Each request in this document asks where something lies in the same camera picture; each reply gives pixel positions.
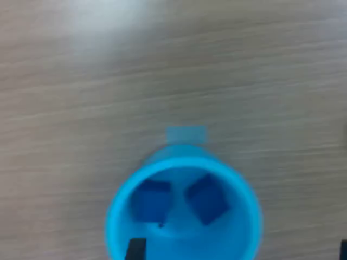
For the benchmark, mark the blue cube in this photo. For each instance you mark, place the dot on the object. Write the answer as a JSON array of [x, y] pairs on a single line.
[[150, 201], [207, 200]]

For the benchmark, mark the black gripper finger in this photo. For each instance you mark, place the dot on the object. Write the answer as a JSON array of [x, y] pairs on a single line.
[[344, 250], [136, 250]]

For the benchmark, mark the blue plastic cup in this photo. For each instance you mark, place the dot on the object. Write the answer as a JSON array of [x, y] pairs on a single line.
[[189, 243]]

